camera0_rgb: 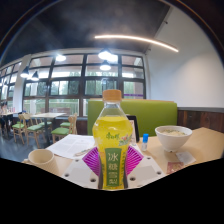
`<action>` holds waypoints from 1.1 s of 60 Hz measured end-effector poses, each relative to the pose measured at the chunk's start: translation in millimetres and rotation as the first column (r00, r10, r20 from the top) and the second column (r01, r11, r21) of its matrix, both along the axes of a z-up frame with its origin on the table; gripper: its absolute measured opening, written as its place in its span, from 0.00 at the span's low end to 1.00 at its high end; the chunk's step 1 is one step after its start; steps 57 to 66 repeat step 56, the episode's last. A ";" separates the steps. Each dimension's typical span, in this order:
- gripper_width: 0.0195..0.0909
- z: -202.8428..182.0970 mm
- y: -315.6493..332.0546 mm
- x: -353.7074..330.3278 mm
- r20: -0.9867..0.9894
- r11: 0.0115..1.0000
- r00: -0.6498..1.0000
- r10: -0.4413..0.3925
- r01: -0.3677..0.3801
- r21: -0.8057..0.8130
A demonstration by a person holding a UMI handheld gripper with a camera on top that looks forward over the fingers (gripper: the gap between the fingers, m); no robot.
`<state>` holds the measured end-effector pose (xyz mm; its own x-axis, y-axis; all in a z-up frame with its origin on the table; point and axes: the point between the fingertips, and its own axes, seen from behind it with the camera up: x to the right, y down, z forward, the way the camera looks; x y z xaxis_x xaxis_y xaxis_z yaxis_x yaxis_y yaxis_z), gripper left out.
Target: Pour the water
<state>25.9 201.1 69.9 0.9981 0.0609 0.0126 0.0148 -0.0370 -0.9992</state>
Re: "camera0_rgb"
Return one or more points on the green upholstered bench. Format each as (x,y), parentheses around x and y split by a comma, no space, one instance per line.
(153,115)

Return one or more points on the white ribbed mug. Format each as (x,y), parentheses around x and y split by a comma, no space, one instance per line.
(43,159)

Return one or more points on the wooden chairs with green seats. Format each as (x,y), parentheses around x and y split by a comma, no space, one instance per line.
(35,128)

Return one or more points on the yellow drink bottle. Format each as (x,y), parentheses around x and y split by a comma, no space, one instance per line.
(112,133)

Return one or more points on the long linear ceiling light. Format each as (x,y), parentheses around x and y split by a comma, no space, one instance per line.
(133,38)

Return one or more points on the dark-framed window wall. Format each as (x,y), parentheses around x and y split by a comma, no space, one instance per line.
(80,83)

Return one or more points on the white paper slip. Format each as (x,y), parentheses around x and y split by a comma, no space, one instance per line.
(186,158)

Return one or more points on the small blue-capped bottle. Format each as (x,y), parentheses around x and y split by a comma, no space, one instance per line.
(145,143)

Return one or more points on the white bowl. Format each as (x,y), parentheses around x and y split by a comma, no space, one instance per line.
(173,140)

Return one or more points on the light wooden dining table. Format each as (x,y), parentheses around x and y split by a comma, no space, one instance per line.
(48,115)

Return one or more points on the reddish printed card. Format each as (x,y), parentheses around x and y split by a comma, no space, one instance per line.
(175,167)

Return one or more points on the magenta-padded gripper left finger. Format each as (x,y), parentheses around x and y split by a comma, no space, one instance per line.
(78,171)

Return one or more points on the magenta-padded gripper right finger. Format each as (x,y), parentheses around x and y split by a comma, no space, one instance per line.
(146,171)

